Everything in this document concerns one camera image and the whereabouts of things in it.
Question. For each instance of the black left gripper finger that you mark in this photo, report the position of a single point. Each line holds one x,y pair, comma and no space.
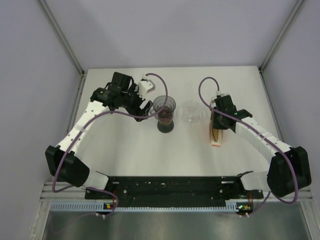
144,112
138,118

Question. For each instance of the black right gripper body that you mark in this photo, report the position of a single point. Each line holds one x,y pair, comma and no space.
218,122

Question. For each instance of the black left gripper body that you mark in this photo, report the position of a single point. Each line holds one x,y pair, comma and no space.
131,100

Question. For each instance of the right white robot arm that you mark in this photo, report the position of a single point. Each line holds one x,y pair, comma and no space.
289,167

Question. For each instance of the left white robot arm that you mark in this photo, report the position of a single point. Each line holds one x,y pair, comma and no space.
65,159

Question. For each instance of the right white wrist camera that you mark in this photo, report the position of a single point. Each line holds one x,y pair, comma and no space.
218,94

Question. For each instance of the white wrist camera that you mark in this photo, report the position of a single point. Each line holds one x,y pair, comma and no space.
218,94
145,86

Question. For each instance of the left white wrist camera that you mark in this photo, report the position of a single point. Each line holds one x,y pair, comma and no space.
145,86

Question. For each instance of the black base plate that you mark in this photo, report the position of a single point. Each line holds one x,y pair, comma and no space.
174,191

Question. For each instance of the aluminium frame rail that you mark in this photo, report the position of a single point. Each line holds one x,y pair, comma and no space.
60,35

